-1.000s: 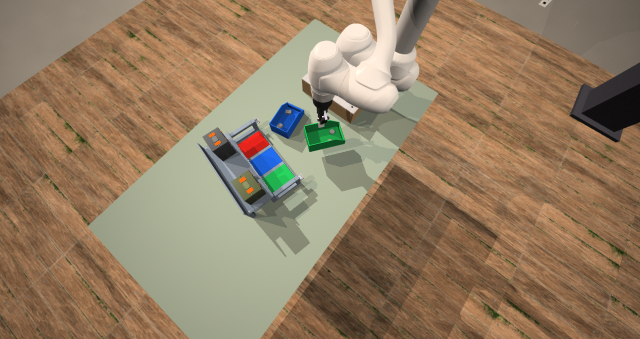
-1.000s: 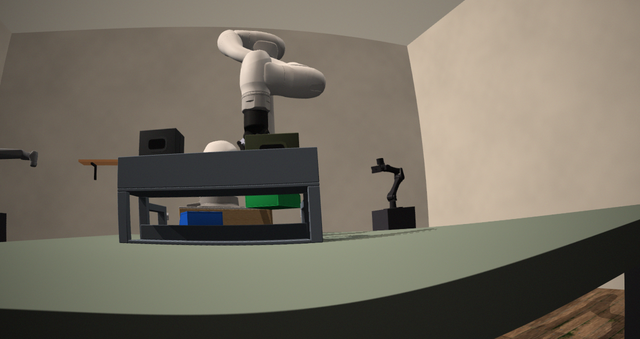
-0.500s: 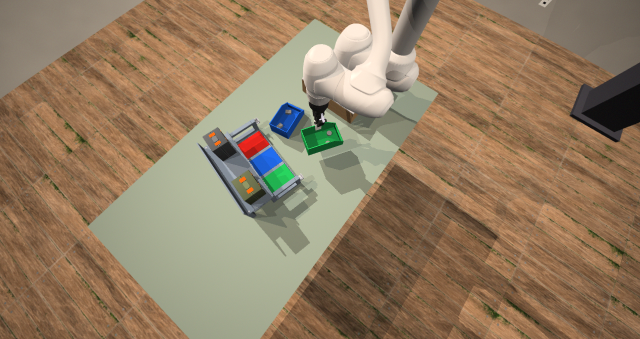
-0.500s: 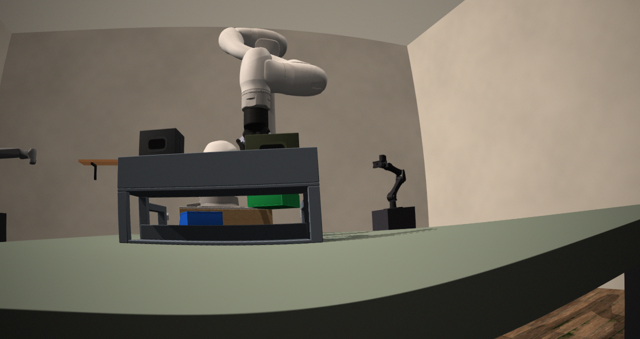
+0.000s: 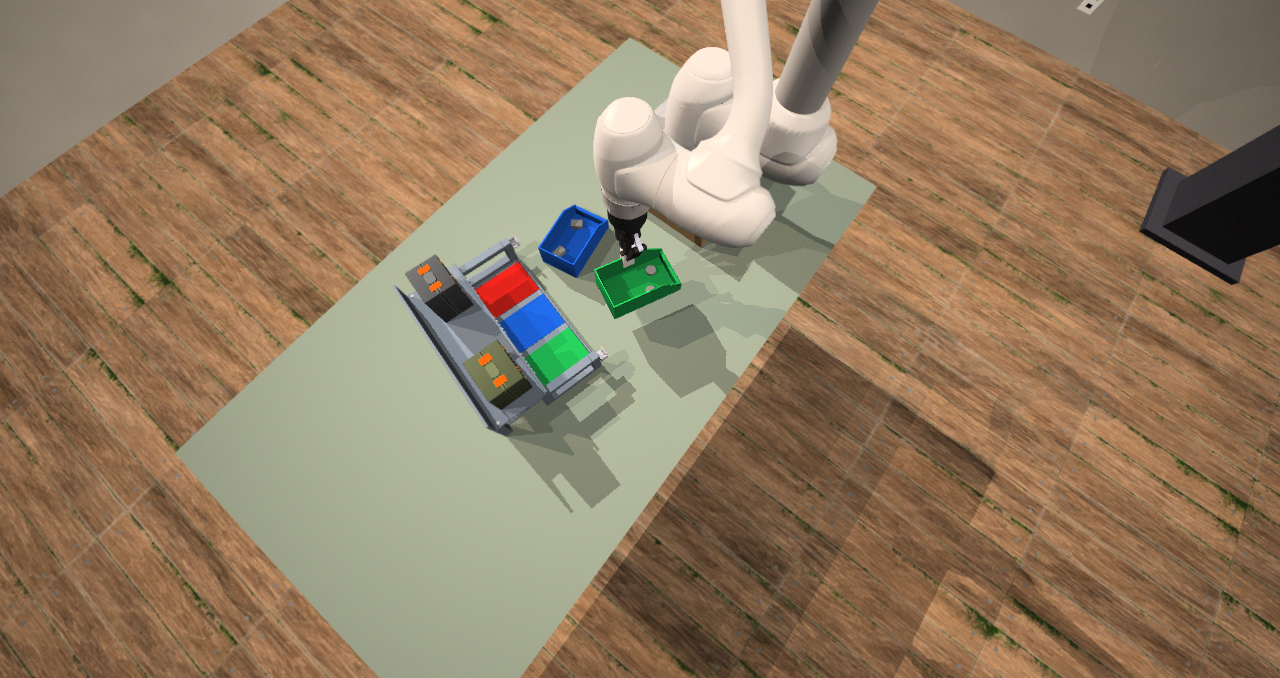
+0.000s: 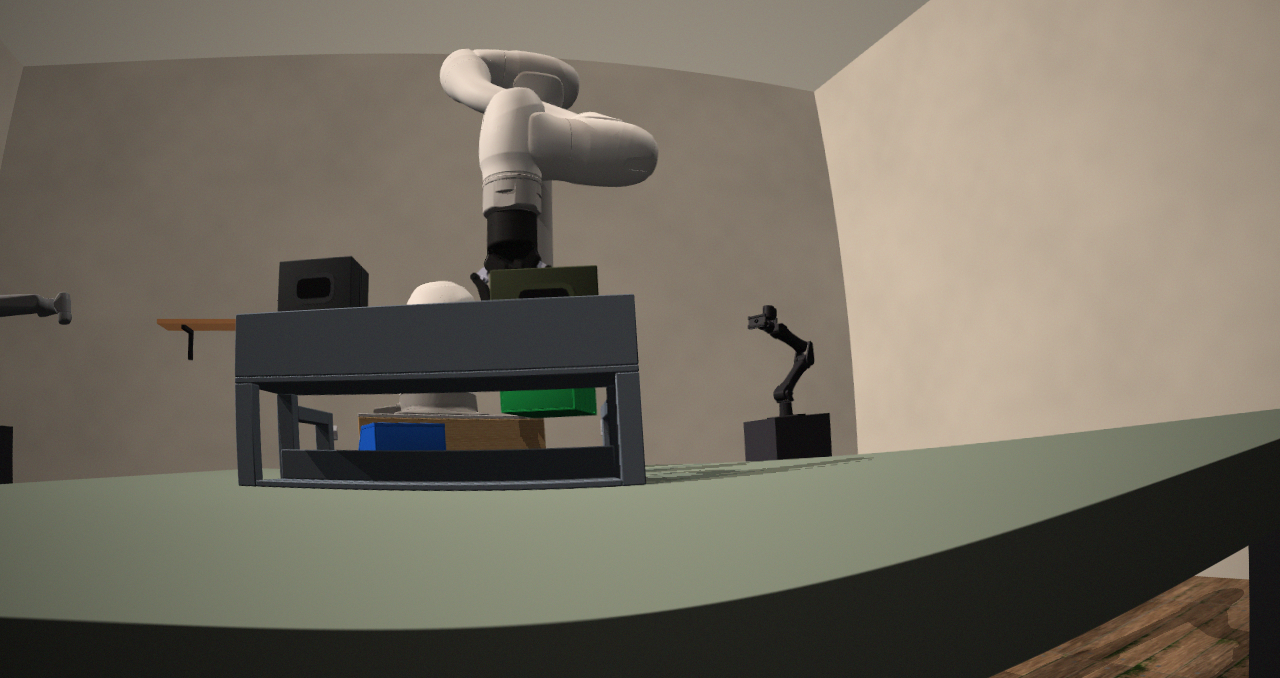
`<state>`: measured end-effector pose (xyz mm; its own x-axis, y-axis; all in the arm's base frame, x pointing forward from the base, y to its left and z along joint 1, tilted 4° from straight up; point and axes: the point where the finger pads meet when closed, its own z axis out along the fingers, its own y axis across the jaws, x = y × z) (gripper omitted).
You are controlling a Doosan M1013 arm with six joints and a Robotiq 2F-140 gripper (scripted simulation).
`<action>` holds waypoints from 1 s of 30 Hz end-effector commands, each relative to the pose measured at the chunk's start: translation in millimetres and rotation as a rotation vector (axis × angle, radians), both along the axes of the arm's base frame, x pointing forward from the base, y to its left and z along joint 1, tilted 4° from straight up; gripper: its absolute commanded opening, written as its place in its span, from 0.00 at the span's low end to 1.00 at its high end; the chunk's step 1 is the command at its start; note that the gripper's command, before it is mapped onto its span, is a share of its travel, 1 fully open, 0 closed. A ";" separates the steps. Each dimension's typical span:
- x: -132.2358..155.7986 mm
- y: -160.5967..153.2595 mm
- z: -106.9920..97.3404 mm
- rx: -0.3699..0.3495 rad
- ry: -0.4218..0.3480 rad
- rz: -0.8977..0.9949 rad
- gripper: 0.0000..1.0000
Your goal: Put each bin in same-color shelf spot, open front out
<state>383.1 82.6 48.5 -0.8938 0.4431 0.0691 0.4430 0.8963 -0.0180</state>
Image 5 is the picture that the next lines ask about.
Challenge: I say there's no blue bin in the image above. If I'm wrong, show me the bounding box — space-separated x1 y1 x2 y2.
538 203 609 278

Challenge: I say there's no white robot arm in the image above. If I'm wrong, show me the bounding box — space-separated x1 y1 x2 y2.
594 0 879 248

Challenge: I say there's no green bin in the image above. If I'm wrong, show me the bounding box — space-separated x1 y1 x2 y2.
594 248 681 319

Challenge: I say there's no olive green case with orange latches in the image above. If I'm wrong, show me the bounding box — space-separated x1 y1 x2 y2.
463 340 532 411

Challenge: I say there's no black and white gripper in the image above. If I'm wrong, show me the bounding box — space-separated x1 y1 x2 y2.
607 210 648 267

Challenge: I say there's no dark grey metal shelf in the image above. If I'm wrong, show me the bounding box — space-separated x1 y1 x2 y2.
393 235 608 438

